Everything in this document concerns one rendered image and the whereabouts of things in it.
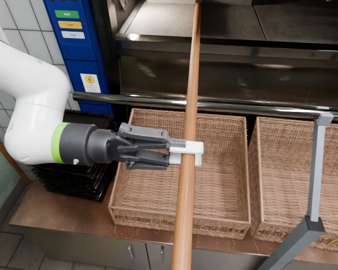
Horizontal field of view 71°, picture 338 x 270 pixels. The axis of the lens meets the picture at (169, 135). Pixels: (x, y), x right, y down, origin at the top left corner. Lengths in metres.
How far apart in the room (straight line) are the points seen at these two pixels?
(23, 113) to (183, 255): 0.42
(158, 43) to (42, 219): 0.91
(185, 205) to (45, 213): 0.91
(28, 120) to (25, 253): 1.41
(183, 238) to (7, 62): 0.44
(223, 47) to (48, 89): 0.67
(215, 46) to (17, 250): 1.68
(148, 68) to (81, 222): 0.74
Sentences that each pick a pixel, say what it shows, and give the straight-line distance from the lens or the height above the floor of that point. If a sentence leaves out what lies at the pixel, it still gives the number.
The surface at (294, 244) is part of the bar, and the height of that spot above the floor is 0.84.
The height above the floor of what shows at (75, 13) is 1.28.
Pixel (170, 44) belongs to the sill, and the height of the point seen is 1.17.
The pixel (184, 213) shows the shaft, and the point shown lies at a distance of 0.42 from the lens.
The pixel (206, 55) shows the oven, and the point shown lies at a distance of 1.02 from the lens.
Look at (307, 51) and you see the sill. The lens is 1.08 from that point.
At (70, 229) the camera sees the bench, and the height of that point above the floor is 0.58.
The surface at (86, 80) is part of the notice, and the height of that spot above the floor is 1.00.
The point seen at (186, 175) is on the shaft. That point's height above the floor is 1.21.
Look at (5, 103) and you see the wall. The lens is 1.57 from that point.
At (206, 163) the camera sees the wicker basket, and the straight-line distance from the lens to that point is 1.27.
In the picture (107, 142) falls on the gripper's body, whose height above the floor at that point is 1.22.
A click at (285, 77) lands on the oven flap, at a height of 1.05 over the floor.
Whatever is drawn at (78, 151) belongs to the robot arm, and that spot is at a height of 1.22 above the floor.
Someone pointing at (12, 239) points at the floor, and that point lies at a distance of 1.99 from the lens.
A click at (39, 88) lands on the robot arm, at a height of 1.30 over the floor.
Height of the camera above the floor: 1.59
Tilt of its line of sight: 45 degrees down
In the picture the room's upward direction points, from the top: straight up
